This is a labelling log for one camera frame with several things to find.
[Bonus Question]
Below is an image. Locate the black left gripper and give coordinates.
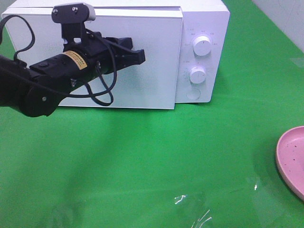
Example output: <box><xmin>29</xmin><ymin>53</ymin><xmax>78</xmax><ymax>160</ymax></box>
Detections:
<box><xmin>29</xmin><ymin>35</ymin><xmax>145</xmax><ymax>88</ymax></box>

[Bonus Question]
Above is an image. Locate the white microwave door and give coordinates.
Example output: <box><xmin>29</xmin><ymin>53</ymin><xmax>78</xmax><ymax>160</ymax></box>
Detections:
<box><xmin>3</xmin><ymin>5</ymin><xmax>183</xmax><ymax>109</ymax></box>

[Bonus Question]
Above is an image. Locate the white microwave knob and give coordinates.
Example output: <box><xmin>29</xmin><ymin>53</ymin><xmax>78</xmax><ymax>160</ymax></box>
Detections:
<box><xmin>193</xmin><ymin>36</ymin><xmax>212</xmax><ymax>56</ymax></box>
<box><xmin>189</xmin><ymin>67</ymin><xmax>206</xmax><ymax>84</ymax></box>

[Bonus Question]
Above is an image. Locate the round white door-release button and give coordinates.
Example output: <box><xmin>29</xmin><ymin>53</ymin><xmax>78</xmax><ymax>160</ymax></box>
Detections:
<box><xmin>186</xmin><ymin>88</ymin><xmax>200</xmax><ymax>100</ymax></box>

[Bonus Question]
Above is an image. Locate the pink speckled plate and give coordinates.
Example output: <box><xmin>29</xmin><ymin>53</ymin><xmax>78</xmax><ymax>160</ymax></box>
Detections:
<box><xmin>275</xmin><ymin>126</ymin><xmax>304</xmax><ymax>200</ymax></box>

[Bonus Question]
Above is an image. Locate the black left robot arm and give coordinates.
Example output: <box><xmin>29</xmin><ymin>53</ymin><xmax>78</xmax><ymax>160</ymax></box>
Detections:
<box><xmin>0</xmin><ymin>33</ymin><xmax>145</xmax><ymax>117</ymax></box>

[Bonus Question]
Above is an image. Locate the white microwave oven body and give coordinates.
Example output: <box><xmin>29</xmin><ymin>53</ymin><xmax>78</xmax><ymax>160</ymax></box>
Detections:
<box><xmin>8</xmin><ymin>0</ymin><xmax>230</xmax><ymax>103</ymax></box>

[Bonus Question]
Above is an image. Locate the green table cloth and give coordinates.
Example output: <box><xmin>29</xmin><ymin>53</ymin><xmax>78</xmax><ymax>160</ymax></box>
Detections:
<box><xmin>0</xmin><ymin>0</ymin><xmax>304</xmax><ymax>228</ymax></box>

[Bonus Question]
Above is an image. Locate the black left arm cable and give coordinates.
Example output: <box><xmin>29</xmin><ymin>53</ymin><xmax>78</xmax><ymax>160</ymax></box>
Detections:
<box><xmin>0</xmin><ymin>14</ymin><xmax>119</xmax><ymax>107</ymax></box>

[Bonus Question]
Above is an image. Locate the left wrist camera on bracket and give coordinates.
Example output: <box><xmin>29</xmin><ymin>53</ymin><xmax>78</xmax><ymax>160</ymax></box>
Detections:
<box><xmin>51</xmin><ymin>2</ymin><xmax>96</xmax><ymax>45</ymax></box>

